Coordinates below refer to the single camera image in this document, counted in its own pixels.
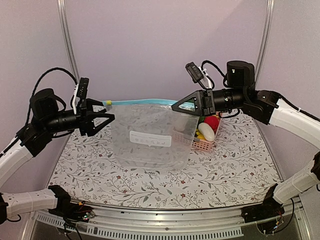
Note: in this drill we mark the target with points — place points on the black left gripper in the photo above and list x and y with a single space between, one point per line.
86 115

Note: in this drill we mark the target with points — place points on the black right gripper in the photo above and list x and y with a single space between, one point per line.
203 98

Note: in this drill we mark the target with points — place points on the clear zip top bag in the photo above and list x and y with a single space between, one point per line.
142 134

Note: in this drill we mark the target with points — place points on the toy bok choy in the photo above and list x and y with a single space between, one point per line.
186 123

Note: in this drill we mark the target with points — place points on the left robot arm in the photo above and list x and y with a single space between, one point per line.
29 141

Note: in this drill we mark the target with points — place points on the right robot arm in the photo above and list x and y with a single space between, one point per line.
269 108

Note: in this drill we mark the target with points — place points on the red toy fruit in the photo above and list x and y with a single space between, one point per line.
213 121

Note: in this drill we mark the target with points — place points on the toy banana bunch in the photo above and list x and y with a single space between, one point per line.
199 135

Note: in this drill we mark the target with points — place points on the white toy radish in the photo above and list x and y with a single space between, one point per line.
207 132

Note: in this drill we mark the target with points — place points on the pink perforated plastic basket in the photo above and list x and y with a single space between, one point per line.
196 143

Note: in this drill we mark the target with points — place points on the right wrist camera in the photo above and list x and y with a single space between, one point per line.
199 76

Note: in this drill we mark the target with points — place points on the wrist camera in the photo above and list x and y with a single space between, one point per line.
199 76
79 94

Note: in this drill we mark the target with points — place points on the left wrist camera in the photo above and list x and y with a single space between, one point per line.
79 94

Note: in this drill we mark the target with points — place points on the aluminium right frame post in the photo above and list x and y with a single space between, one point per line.
265 37

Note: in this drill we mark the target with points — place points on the aluminium frame post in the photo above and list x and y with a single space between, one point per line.
63 18
265 37

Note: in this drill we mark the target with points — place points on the front aluminium rail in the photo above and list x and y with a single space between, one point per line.
124 223

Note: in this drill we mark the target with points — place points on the aluminium left frame post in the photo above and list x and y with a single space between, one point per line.
63 18

